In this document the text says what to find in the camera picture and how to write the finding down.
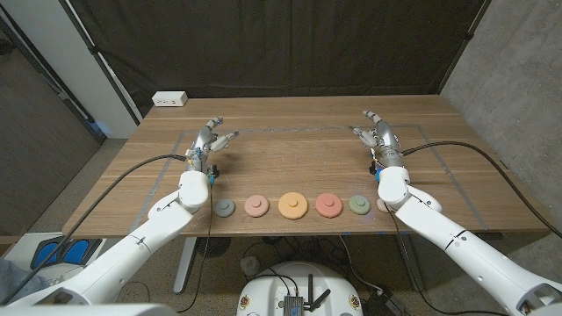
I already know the right arm thick black cable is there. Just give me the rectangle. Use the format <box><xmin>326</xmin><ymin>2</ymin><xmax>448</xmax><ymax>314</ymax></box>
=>
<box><xmin>400</xmin><ymin>140</ymin><xmax>562</xmax><ymax>241</ymax></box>

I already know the grey round floor object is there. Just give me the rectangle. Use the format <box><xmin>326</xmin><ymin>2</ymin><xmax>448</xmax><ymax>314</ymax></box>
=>
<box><xmin>240</xmin><ymin>255</ymin><xmax>261</xmax><ymax>277</ymax></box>

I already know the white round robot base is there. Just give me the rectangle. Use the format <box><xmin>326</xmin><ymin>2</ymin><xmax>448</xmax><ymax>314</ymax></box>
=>
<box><xmin>235</xmin><ymin>261</ymin><xmax>364</xmax><ymax>316</ymax></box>

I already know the blue foot pedal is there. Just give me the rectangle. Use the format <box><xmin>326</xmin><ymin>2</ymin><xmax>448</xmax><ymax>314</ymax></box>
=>
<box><xmin>30</xmin><ymin>236</ymin><xmax>103</xmax><ymax>269</ymax></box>

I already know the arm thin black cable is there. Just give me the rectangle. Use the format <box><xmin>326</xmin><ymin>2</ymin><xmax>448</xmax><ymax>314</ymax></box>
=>
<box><xmin>384</xmin><ymin>201</ymin><xmax>510</xmax><ymax>316</ymax></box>
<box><xmin>177</xmin><ymin>179</ymin><xmax>215</xmax><ymax>314</ymax></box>

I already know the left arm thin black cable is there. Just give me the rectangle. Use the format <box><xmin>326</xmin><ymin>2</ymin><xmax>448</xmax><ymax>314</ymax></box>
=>
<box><xmin>177</xmin><ymin>179</ymin><xmax>215</xmax><ymax>314</ymax></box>

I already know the black box on floor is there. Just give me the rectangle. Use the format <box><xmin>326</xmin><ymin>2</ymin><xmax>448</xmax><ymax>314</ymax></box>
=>
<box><xmin>363</xmin><ymin>289</ymin><xmax>407</xmax><ymax>316</ymax></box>

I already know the white power strip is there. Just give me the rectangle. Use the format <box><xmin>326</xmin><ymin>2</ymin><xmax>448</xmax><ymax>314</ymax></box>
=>
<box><xmin>151</xmin><ymin>90</ymin><xmax>189</xmax><ymax>108</ymax></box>

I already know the large orange toy disc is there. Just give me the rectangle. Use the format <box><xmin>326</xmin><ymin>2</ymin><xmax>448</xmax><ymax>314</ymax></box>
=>
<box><xmin>277</xmin><ymin>191</ymin><xmax>309</xmax><ymax>221</ymax></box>

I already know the grey toy disc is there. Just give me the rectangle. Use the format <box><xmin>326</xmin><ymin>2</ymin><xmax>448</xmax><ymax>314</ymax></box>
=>
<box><xmin>213</xmin><ymin>198</ymin><xmax>236</xmax><ymax>219</ymax></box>

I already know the black backdrop stand pole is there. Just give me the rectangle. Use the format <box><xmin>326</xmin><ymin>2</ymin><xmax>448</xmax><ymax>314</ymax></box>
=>
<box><xmin>437</xmin><ymin>0</ymin><xmax>492</xmax><ymax>94</ymax></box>
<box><xmin>58</xmin><ymin>0</ymin><xmax>144</xmax><ymax>126</ymax></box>

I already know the left arm thick black cable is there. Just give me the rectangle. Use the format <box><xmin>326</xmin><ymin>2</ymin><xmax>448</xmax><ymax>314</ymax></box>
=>
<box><xmin>0</xmin><ymin>153</ymin><xmax>188</xmax><ymax>306</ymax></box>

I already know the grey radio module with antennas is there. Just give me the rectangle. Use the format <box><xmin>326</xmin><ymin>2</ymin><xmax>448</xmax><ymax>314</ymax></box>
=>
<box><xmin>280</xmin><ymin>274</ymin><xmax>333</xmax><ymax>316</ymax></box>

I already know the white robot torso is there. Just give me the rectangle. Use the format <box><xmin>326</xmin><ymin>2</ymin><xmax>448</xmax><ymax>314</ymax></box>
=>
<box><xmin>0</xmin><ymin>301</ymin><xmax>562</xmax><ymax>316</ymax></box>

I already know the green toy disc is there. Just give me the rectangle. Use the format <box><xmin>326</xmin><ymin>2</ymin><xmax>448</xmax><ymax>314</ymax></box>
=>
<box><xmin>348</xmin><ymin>195</ymin><xmax>371</xmax><ymax>216</ymax></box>

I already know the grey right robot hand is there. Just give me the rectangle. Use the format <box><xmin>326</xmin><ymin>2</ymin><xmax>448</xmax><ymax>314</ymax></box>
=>
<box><xmin>350</xmin><ymin>110</ymin><xmax>405</xmax><ymax>170</ymax></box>

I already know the arm thick black cable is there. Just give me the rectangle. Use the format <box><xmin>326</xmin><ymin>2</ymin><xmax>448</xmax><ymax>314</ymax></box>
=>
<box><xmin>0</xmin><ymin>153</ymin><xmax>188</xmax><ymax>306</ymax></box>
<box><xmin>400</xmin><ymin>140</ymin><xmax>562</xmax><ymax>241</ymax></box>

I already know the black round floor fan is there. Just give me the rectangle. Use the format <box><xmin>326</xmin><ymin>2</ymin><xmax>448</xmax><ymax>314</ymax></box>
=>
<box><xmin>196</xmin><ymin>236</ymin><xmax>233</xmax><ymax>259</ymax></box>

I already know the white floor platform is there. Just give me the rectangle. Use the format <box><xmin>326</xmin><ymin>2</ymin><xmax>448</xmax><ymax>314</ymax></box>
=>
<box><xmin>0</xmin><ymin>231</ymin><xmax>133</xmax><ymax>304</ymax></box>

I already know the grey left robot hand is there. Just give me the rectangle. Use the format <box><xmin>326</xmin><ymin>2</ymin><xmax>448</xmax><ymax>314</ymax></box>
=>
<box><xmin>186</xmin><ymin>116</ymin><xmax>241</xmax><ymax>176</ymax></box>

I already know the red toy disc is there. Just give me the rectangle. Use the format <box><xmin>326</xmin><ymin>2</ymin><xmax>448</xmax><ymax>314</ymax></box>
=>
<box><xmin>314</xmin><ymin>192</ymin><xmax>343</xmax><ymax>219</ymax></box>

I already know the pink toy disc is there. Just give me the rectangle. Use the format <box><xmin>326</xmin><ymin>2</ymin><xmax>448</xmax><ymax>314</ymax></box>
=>
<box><xmin>243</xmin><ymin>194</ymin><xmax>270</xmax><ymax>219</ymax></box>

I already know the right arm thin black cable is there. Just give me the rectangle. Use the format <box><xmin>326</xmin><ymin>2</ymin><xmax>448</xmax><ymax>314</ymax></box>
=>
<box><xmin>384</xmin><ymin>201</ymin><xmax>510</xmax><ymax>316</ymax></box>

